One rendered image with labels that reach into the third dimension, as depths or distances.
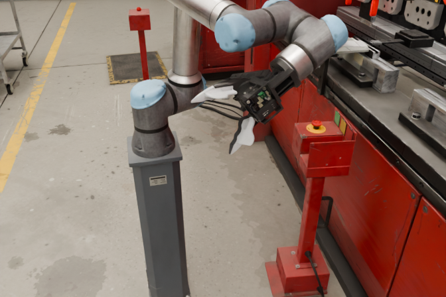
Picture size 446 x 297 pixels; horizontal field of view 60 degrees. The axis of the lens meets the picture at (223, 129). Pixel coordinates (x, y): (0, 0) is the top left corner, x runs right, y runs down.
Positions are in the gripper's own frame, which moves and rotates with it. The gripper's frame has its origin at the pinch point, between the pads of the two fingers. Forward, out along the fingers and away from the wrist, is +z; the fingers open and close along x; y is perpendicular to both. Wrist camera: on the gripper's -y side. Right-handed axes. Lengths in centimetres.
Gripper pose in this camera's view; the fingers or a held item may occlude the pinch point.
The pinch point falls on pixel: (209, 128)
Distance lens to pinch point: 79.9
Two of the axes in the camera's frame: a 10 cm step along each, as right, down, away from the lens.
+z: -7.6, 6.4, -1.3
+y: 4.0, 3.0, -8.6
